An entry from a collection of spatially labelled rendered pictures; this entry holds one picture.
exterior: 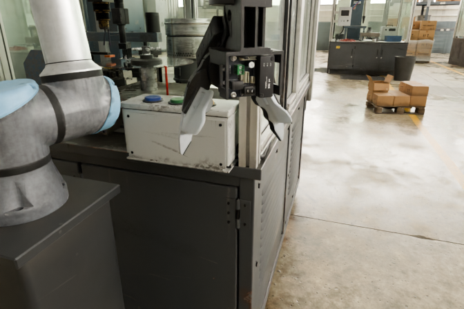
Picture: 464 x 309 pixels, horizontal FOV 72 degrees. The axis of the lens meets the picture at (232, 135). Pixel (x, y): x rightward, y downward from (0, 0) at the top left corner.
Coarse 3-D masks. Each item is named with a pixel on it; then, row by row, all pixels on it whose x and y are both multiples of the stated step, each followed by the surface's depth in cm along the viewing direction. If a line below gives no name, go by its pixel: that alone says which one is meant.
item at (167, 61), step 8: (104, 64) 106; (112, 64) 106; (120, 64) 106; (128, 64) 106; (136, 64) 106; (144, 64) 106; (152, 64) 106; (160, 64) 106; (168, 64) 106; (176, 64) 106; (184, 64) 106
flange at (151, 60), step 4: (140, 56) 112; (144, 56) 111; (148, 56) 111; (152, 56) 113; (132, 60) 110; (136, 60) 110; (140, 60) 109; (144, 60) 109; (148, 60) 109; (152, 60) 110; (156, 60) 110; (160, 60) 112
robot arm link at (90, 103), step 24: (48, 0) 58; (72, 0) 61; (48, 24) 59; (72, 24) 61; (48, 48) 60; (72, 48) 61; (48, 72) 60; (72, 72) 60; (96, 72) 64; (72, 96) 61; (96, 96) 64; (72, 120) 60; (96, 120) 65
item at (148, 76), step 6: (144, 72) 112; (150, 72) 113; (156, 72) 115; (144, 78) 113; (150, 78) 113; (156, 78) 115; (144, 84) 114; (150, 84) 114; (156, 84) 116; (144, 90) 114; (150, 90) 114
